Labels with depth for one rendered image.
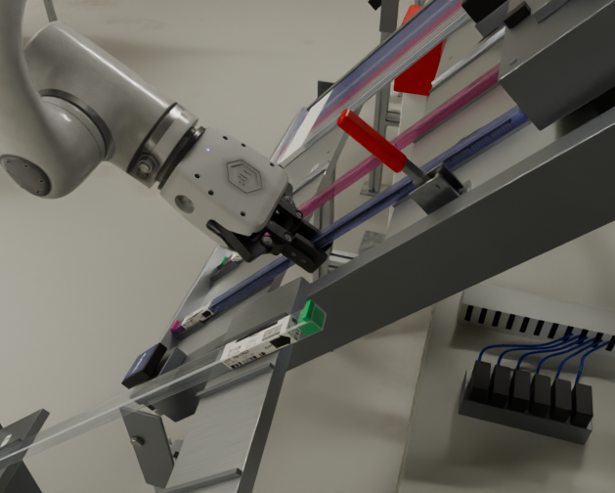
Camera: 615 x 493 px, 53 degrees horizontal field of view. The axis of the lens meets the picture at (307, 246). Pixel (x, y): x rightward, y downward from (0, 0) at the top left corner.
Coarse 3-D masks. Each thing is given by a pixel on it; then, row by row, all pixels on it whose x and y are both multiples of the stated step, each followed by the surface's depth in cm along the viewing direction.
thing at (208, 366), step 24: (312, 312) 36; (216, 360) 40; (144, 384) 46; (168, 384) 43; (192, 384) 43; (96, 408) 50; (120, 408) 47; (48, 432) 54; (72, 432) 51; (0, 456) 58; (24, 456) 56
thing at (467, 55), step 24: (504, 24) 68; (456, 48) 75; (480, 48) 68; (456, 72) 68; (480, 72) 63; (432, 96) 69; (480, 96) 58; (504, 96) 54; (456, 120) 58; (480, 120) 54; (528, 120) 46; (576, 120) 41; (432, 144) 59; (504, 144) 47; (528, 144) 44; (456, 168) 51; (480, 168) 47; (504, 168) 45; (408, 216) 52; (384, 240) 52
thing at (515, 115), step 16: (512, 112) 47; (480, 128) 50; (496, 128) 48; (512, 128) 48; (464, 144) 50; (480, 144) 49; (432, 160) 53; (448, 160) 51; (384, 192) 56; (400, 192) 54; (368, 208) 57; (384, 208) 56; (336, 224) 60; (352, 224) 58; (320, 240) 61; (256, 272) 69; (272, 272) 66; (240, 288) 69; (224, 304) 72
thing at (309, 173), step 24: (336, 144) 88; (288, 168) 101; (312, 168) 89; (312, 192) 80; (240, 264) 82; (264, 264) 74; (216, 288) 83; (264, 288) 67; (216, 312) 75; (192, 336) 76; (216, 336) 68
